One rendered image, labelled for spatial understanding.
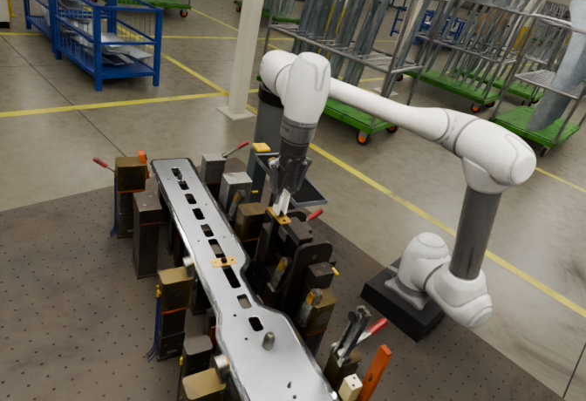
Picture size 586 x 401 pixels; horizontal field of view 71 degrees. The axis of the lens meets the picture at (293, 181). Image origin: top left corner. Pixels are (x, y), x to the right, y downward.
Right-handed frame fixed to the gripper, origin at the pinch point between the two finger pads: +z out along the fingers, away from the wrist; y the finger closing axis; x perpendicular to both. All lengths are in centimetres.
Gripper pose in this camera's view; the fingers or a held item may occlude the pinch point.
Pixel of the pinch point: (281, 202)
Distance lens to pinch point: 116.4
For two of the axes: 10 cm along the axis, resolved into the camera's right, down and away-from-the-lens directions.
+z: -2.0, 8.5, 4.9
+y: -8.3, 1.1, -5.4
